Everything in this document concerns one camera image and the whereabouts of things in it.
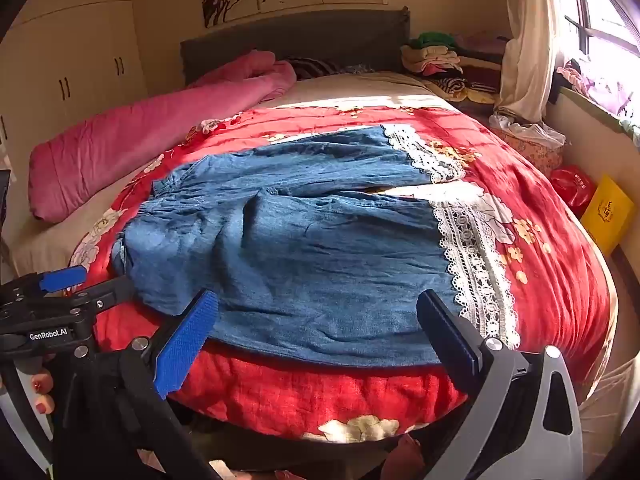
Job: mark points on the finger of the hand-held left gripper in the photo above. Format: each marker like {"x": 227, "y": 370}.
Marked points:
{"x": 62, "y": 277}
{"x": 110, "y": 292}

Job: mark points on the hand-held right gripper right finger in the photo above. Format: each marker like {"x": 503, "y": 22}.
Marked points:
{"x": 450, "y": 332}

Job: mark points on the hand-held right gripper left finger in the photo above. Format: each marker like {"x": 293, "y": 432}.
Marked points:
{"x": 185, "y": 345}

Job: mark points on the dark blue garment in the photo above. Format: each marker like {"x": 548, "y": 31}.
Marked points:
{"x": 310, "y": 260}

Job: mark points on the person's left hand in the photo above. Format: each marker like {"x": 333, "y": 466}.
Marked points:
{"x": 42, "y": 392}

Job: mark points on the red floral quilt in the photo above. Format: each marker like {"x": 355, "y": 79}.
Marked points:
{"x": 550, "y": 270}

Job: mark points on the pink pillow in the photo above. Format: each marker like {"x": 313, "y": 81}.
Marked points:
{"x": 125, "y": 130}

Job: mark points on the red bag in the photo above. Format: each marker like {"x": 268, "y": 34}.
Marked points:
{"x": 572, "y": 190}

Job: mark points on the floral cushion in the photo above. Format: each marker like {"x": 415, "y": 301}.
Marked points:
{"x": 535, "y": 157}

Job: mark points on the yellow box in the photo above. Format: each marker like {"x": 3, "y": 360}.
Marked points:
{"x": 607, "y": 212}

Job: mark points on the white plastic bag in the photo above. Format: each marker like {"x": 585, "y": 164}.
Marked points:
{"x": 530, "y": 130}

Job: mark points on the cream wardrobe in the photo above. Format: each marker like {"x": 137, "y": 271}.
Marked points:
{"x": 75, "y": 50}

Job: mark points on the pile of folded clothes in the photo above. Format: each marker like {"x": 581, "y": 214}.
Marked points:
{"x": 440, "y": 62}

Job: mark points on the blue patterned cloth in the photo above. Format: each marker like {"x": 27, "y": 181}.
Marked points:
{"x": 360, "y": 68}

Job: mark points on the purple cloth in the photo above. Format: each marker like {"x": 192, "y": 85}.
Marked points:
{"x": 605, "y": 90}

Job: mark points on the striped pillow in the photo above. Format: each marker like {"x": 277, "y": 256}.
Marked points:
{"x": 312, "y": 67}

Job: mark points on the cream curtain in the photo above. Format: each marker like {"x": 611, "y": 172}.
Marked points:
{"x": 530, "y": 35}

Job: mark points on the grey bed headboard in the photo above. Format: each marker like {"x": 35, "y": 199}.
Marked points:
{"x": 300, "y": 35}

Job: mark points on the window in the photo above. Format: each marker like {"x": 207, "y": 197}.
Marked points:
{"x": 610, "y": 5}

